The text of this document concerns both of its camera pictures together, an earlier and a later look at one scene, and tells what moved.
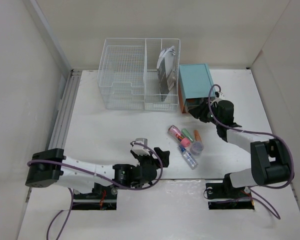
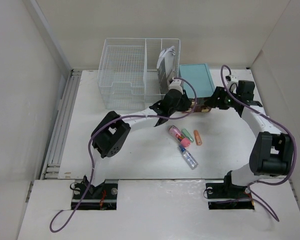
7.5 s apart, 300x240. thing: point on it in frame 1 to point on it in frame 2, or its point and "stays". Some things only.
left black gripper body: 144,160 to 181,106
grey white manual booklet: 165,65 stays
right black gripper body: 207,115 to 226,100
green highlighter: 187,135 stays
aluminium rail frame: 57,137 stays
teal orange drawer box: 195,81 stays
